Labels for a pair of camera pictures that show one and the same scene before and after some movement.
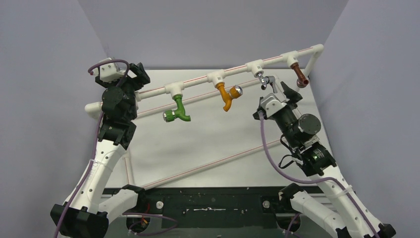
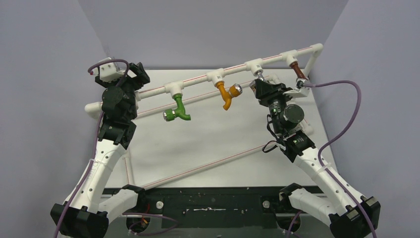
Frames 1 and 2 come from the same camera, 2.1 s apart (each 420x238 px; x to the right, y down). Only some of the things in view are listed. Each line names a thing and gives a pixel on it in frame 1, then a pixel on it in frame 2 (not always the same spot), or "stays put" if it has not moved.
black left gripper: (142, 79) stays put
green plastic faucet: (170, 115) stays put
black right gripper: (283, 98) → (271, 92)
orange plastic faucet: (235, 92) stays put
